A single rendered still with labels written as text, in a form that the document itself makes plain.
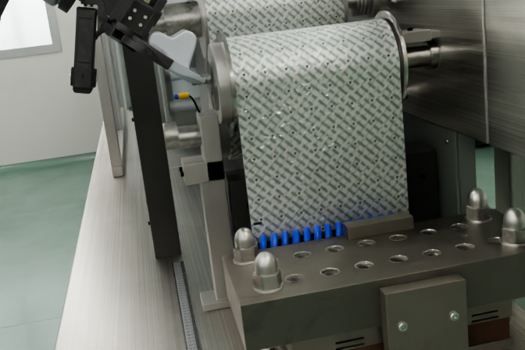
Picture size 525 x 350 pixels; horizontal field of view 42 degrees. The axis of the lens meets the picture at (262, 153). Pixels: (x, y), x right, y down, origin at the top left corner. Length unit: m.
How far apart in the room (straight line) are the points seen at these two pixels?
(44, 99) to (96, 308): 5.47
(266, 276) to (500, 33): 0.41
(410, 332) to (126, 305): 0.51
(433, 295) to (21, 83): 5.94
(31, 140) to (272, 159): 5.77
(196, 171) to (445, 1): 0.43
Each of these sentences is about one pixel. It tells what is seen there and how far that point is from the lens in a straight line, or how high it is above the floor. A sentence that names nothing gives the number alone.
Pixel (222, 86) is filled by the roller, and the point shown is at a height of 1.25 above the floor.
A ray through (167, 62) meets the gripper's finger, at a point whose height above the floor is 1.30.
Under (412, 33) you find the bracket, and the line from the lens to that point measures 1.03.
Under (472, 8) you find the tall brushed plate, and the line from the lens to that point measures 0.96.
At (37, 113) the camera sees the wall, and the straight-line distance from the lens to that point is 6.61.
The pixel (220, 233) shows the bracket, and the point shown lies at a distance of 1.06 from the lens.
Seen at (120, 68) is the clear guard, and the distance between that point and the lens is 1.96.
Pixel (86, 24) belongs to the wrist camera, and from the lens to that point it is 0.94.
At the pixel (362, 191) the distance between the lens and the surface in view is 1.00.
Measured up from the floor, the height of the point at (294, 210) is 1.06.
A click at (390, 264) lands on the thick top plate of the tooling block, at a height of 1.03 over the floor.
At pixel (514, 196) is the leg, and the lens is 1.27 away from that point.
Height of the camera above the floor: 1.38
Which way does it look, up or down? 13 degrees down
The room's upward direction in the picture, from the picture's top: 7 degrees counter-clockwise
